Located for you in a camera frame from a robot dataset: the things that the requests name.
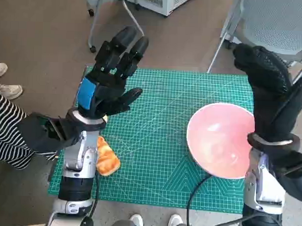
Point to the grey mesh chair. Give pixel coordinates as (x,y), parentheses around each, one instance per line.
(268,23)

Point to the green cutting mat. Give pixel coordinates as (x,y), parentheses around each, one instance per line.
(152,142)

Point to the white mesh-sided cabinet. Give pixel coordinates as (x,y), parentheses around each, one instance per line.
(167,4)

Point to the pink bowl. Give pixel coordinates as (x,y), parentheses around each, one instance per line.
(214,135)

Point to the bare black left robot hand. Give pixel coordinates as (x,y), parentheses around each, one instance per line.
(112,74)

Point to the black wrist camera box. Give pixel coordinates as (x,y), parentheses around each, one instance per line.
(295,177)
(41,136)

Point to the person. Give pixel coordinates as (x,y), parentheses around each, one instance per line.
(6,127)

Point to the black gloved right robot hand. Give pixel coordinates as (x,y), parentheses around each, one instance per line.
(270,97)

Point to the grey chair with casters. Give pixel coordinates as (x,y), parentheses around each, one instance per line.
(93,49)

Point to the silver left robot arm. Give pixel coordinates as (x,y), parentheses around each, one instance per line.
(74,169)

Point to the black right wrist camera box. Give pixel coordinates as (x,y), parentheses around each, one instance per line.
(295,177)

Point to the long braided toy bread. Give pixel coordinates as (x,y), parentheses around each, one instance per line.
(107,158)

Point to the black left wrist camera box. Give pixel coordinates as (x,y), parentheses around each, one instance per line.
(41,136)

